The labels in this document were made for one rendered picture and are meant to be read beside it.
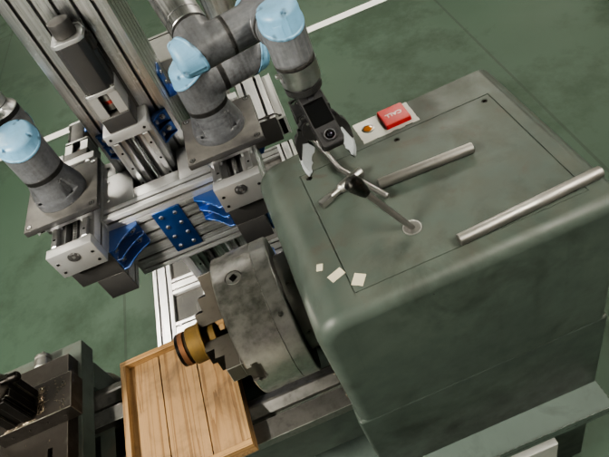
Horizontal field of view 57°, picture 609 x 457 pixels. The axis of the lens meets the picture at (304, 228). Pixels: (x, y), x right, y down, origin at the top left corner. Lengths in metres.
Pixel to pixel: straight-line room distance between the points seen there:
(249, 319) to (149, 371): 0.53
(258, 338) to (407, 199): 0.39
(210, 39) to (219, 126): 0.54
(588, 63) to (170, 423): 2.86
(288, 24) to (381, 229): 0.41
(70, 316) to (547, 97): 2.77
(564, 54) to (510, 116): 2.36
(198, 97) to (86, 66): 0.29
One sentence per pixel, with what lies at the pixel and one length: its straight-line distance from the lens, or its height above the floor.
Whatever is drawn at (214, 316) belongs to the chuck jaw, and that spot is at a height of 1.12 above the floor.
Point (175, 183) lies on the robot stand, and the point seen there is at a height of 1.07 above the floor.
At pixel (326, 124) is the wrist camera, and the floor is 1.44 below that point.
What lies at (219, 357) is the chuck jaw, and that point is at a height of 1.12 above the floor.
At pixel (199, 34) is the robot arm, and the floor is 1.62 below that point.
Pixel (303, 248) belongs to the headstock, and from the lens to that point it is 1.10.
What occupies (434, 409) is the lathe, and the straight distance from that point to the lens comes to 1.40.
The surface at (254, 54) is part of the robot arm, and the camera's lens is 1.53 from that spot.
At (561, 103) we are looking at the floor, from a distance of 3.27.
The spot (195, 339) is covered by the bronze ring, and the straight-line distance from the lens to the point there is 1.24.
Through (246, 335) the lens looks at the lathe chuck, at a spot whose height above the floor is 1.19.
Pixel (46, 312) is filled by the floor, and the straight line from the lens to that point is 3.36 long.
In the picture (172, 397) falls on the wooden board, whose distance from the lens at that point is 1.50.
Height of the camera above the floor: 2.06
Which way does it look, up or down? 46 degrees down
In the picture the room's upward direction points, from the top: 24 degrees counter-clockwise
